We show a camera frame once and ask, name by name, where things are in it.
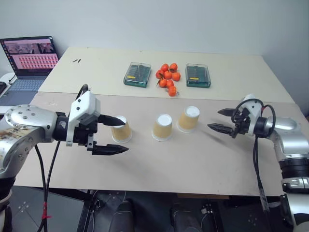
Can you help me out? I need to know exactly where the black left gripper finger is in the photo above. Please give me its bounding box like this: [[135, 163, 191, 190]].
[[91, 144, 130, 157], [97, 114, 126, 127]]

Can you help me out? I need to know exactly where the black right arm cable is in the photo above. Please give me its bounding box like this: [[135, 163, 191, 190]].
[[252, 104, 277, 219]]

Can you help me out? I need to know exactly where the black table frame bar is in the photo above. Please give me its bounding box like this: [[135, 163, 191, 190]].
[[13, 185, 230, 202]]

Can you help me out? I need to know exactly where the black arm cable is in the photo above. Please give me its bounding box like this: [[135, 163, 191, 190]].
[[35, 144, 49, 232], [36, 141, 61, 232], [252, 104, 277, 219]]

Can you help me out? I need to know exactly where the green clear bit set case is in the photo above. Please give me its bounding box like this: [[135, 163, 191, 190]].
[[123, 62, 152, 88], [185, 63, 212, 88]]

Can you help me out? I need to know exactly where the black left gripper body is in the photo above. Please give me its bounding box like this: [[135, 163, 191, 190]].
[[71, 115, 102, 152]]

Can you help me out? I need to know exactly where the thin black right wrist wire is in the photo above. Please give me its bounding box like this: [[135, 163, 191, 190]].
[[231, 102, 245, 124]]

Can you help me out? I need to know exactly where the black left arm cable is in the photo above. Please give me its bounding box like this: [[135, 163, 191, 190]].
[[36, 141, 61, 232], [35, 144, 49, 232]]

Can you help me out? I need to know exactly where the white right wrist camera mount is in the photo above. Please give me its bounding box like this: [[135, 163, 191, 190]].
[[238, 93, 265, 135]]

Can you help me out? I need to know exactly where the red tape on cable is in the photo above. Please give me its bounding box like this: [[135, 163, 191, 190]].
[[41, 202, 52, 220]]

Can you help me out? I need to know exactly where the brown paper cup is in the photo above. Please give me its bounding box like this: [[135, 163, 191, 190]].
[[110, 116, 133, 143], [151, 114, 173, 142], [176, 105, 201, 134]]

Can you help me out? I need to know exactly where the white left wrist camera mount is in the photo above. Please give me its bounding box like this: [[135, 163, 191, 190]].
[[66, 90, 101, 147]]

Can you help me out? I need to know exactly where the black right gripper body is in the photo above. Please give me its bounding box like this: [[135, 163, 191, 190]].
[[231, 107, 251, 139]]

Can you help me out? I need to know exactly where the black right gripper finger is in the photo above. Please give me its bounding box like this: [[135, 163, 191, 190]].
[[217, 108, 237, 117], [207, 123, 234, 136]]

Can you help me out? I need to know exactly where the dark rounded shape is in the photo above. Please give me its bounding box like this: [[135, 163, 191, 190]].
[[115, 197, 135, 232], [169, 202, 202, 232]]

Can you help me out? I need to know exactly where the grey laptop with pink screen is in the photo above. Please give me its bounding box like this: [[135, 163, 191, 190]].
[[0, 36, 60, 107]]

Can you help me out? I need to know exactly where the black left wrist cable loop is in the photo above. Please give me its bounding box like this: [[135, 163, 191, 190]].
[[76, 84, 90, 101]]

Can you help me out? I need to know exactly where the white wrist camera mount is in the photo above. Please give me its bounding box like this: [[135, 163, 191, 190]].
[[66, 90, 101, 147], [238, 93, 265, 135]]

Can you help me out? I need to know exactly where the white side table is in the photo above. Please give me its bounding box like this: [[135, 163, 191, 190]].
[[0, 72, 17, 100]]

